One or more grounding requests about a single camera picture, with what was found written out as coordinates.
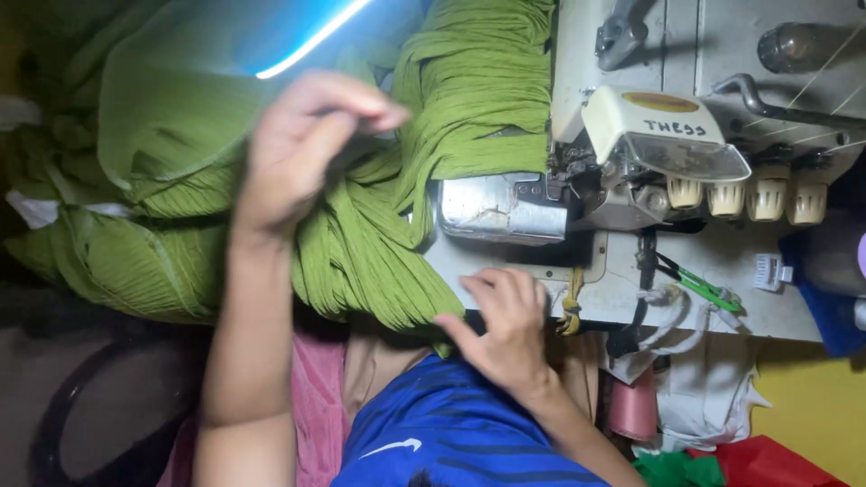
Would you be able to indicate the person's right hand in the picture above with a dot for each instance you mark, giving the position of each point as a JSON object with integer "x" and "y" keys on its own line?
{"x": 514, "y": 338}

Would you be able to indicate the person's left hand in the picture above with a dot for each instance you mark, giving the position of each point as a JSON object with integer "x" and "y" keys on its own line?
{"x": 284, "y": 155}

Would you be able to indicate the person's left fingers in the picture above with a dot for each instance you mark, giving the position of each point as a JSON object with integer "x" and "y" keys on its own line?
{"x": 352, "y": 101}

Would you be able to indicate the white tube light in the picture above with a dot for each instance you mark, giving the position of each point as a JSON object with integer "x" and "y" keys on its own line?
{"x": 314, "y": 40}

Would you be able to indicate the green pleated fabric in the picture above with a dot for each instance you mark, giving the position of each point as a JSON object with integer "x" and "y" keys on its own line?
{"x": 169, "y": 135}

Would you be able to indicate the white overlock sewing machine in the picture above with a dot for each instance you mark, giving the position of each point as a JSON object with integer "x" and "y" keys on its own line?
{"x": 636, "y": 67}

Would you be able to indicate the pink cloth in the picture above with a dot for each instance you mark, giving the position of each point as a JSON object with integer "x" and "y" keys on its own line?
{"x": 318, "y": 406}

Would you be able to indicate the white fabric piece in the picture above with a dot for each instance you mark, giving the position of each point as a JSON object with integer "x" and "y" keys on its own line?
{"x": 37, "y": 211}

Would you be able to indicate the person's blue striped shirt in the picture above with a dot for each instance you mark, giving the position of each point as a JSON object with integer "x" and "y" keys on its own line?
{"x": 440, "y": 433}

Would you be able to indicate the cream tension knob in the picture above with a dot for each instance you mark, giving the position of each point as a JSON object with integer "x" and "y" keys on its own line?
{"x": 684, "y": 192}
{"x": 806, "y": 203}
{"x": 766, "y": 200}
{"x": 725, "y": 199}

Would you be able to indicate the white knotted cloth strip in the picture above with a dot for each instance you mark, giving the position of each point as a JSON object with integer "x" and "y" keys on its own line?
{"x": 670, "y": 324}

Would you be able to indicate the metal thread guide bar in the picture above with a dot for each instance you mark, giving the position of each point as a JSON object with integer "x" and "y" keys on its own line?
{"x": 764, "y": 108}

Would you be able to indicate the pink thread cone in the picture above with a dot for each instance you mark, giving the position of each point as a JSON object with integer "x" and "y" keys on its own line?
{"x": 632, "y": 409}

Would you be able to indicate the dark thread cone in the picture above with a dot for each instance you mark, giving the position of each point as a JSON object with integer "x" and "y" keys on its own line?
{"x": 798, "y": 47}

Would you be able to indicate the white cloth bag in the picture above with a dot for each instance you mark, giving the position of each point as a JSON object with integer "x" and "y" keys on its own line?
{"x": 703, "y": 399}

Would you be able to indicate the dark green fabric scrap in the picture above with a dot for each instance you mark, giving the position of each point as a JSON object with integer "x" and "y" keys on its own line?
{"x": 676, "y": 470}

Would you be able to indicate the blue cloth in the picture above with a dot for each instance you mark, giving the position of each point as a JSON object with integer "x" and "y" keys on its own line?
{"x": 829, "y": 318}

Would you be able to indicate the red fabric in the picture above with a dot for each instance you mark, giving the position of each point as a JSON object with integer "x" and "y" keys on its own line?
{"x": 764, "y": 467}

